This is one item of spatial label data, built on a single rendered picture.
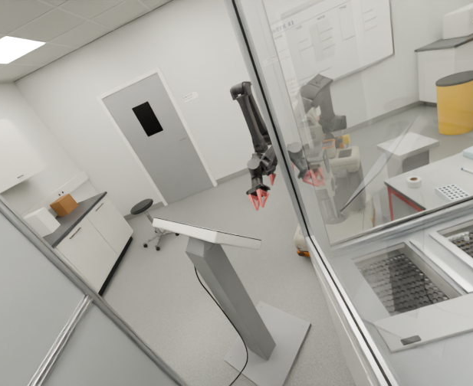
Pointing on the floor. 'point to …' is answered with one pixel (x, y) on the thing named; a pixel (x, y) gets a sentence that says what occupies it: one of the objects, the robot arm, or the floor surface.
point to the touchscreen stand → (252, 323)
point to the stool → (149, 220)
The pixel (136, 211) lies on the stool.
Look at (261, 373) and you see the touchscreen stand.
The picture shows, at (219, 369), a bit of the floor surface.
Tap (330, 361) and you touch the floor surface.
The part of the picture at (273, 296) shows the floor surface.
